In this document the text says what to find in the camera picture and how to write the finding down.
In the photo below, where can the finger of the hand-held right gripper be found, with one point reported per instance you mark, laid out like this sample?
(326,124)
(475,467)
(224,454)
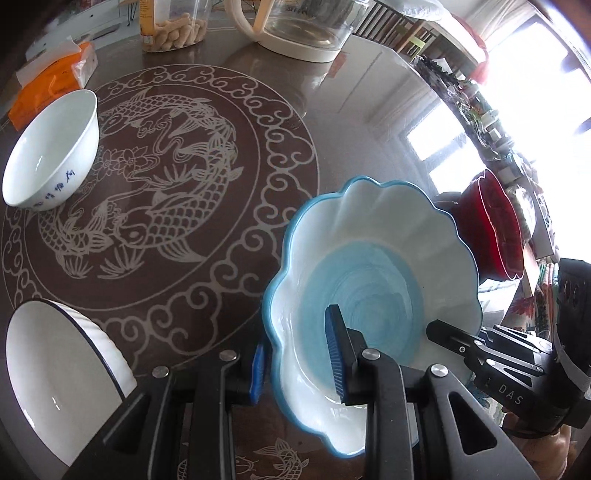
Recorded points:
(450,336)
(489,367)

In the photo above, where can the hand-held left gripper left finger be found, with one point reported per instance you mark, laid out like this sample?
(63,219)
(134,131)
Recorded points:
(257,378)

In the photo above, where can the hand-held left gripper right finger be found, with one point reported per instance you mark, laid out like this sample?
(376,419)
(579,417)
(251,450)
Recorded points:
(336,350)

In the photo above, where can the large red flower-shaped plate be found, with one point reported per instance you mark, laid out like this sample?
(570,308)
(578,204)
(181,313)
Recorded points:
(466,230)

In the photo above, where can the small red flower-shaped plate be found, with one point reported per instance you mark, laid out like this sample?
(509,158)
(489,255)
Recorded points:
(505,221)

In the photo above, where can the blue scalloped bowl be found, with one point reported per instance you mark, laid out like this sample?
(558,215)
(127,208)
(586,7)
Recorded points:
(392,221)

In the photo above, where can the white ribbed bowl dark rim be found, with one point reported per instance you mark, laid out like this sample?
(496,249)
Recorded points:
(55,383)

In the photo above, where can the person's right forearm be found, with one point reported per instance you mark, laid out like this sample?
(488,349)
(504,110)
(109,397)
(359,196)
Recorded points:
(545,457)

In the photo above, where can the floral cloth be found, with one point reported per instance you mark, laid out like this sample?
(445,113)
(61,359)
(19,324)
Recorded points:
(540,295)

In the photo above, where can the glass tray with greens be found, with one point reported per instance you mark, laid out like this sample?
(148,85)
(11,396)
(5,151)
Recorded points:
(480,120)

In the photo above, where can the glass tray with dark clutter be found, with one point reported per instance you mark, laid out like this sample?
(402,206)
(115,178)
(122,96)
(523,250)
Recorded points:
(438,78)

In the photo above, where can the red blanket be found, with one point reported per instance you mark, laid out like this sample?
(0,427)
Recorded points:
(480,60)

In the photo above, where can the white bowl blue print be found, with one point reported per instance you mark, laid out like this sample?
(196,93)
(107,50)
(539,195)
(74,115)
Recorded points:
(41,147)

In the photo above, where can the dark wooden railed bed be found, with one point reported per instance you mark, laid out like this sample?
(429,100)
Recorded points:
(378,27)

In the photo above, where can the glass kettle cream base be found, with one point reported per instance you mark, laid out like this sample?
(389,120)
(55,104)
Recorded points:
(304,27)

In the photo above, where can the clear plastic snack jar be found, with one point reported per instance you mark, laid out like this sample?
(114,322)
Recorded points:
(175,27)

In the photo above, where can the orange tissue pack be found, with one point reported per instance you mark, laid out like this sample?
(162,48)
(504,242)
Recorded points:
(51,76)

